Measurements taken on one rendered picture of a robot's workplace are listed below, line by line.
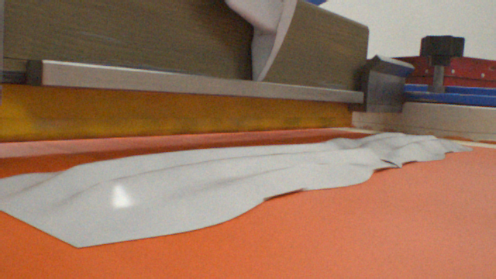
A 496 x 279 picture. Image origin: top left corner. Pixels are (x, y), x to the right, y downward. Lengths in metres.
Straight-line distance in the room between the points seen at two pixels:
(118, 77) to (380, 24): 2.27
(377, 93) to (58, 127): 0.30
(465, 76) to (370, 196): 1.01
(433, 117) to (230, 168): 0.36
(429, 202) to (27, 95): 0.16
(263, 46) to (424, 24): 2.10
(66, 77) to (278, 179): 0.09
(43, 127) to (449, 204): 0.16
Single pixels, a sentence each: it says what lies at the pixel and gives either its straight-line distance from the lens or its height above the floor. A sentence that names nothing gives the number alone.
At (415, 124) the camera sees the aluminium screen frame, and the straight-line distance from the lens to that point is 0.51.
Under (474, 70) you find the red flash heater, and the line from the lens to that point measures 1.19.
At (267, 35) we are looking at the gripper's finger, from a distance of 0.28.
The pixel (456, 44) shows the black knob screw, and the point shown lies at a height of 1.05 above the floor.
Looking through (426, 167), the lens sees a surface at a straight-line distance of 0.26.
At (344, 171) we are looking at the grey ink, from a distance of 0.19.
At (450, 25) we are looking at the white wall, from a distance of 2.33.
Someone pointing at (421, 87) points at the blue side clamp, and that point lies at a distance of 0.55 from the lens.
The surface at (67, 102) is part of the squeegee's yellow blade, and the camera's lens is 0.22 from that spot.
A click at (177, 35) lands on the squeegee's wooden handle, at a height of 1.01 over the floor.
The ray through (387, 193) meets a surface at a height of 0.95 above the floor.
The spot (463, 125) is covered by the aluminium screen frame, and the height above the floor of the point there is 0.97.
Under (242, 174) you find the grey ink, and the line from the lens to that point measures 0.16.
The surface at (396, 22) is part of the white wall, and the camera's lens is 2.41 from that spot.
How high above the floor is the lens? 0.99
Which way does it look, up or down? 5 degrees down
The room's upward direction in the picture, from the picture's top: 4 degrees clockwise
